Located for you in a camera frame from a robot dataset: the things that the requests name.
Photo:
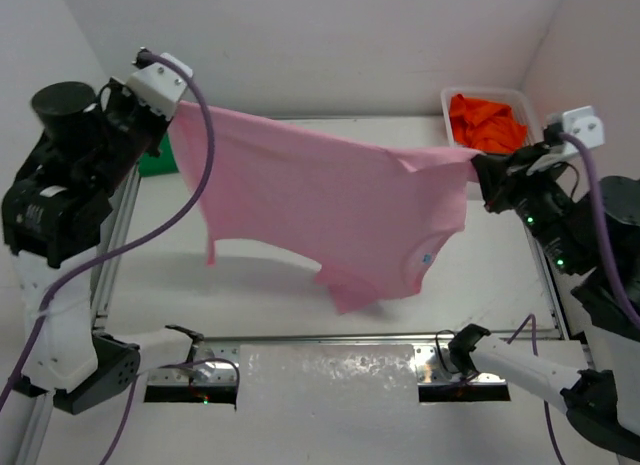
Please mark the metal base plate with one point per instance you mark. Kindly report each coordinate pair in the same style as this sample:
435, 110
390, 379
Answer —
434, 367
216, 362

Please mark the white front cover panel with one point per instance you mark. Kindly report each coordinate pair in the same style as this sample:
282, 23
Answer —
312, 404

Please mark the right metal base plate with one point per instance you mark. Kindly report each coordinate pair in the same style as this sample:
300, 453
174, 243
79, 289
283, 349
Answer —
434, 367

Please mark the orange t shirt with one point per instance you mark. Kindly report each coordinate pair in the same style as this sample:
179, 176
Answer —
486, 126

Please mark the green t shirt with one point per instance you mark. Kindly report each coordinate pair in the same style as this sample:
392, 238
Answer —
163, 164

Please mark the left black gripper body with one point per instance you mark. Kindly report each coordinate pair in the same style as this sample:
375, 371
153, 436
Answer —
135, 129

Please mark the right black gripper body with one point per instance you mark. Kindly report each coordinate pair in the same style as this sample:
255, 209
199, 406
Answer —
538, 198

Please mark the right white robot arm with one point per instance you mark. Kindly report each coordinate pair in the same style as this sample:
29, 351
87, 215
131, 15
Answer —
596, 238

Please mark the pink t shirt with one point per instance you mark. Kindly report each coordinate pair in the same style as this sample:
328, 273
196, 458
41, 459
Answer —
373, 218

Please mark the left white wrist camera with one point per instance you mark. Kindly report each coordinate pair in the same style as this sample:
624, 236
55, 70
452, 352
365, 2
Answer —
159, 85

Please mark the white plastic basket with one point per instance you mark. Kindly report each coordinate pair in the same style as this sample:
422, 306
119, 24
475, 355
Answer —
521, 106

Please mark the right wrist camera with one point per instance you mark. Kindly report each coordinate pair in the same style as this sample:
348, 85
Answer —
581, 123

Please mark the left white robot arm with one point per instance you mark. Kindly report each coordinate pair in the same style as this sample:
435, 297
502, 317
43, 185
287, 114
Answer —
51, 220

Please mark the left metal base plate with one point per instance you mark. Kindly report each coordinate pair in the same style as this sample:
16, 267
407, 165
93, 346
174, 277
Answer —
216, 362

